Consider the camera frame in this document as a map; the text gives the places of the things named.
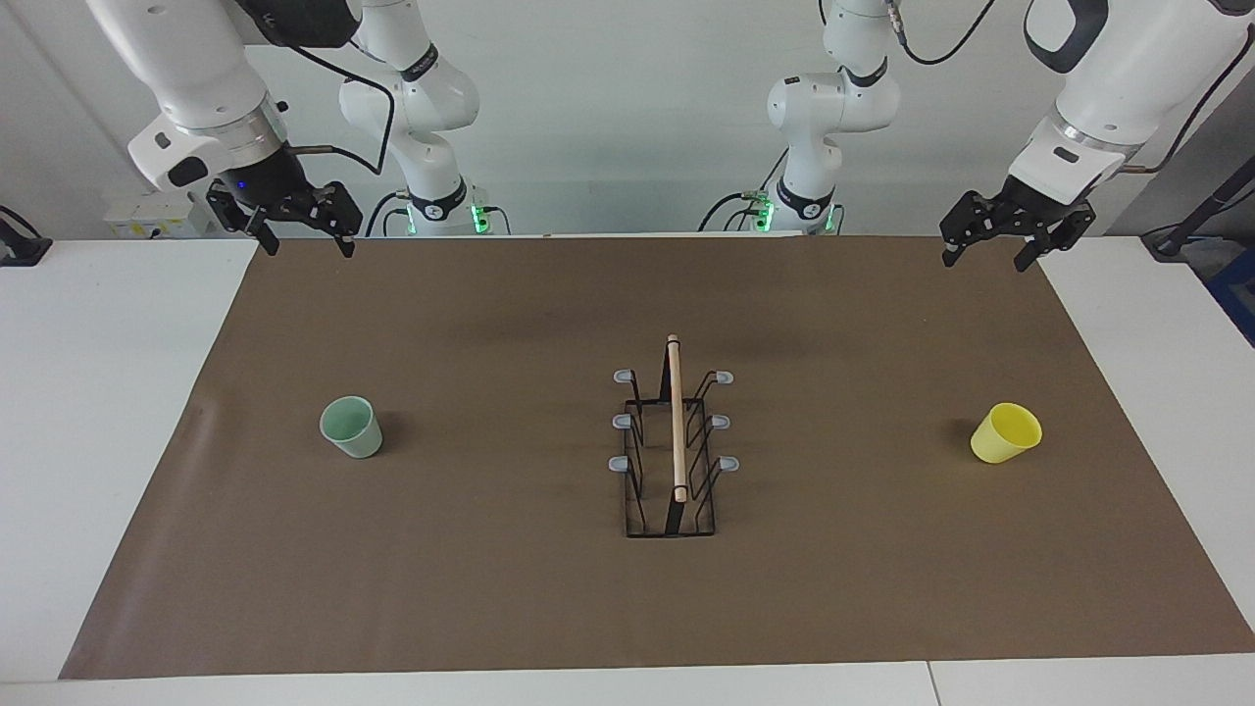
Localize pale green cup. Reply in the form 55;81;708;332
320;396;383;459

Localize black base cables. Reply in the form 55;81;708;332
365;189;511;236
698;147;790;233

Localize blue crate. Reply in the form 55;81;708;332
1204;245;1255;346

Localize black stand leg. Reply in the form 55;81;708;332
1142;157;1255;261

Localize yellow cup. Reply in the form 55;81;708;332
971;402;1043;465

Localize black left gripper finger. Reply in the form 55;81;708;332
939;192;1011;268
1015;201;1096;273

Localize black left base cables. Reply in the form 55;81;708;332
698;147;790;233

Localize black wire cup rack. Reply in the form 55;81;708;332
610;334;740;538

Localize black right base cables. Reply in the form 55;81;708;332
365;189;511;236

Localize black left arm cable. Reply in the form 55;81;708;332
882;0;1255;176

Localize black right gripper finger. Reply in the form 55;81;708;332
294;181;364;259
206;184;282;258

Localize brown paper mat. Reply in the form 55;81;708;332
59;233;1255;681

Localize white power strip box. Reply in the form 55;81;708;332
104;191;212;239

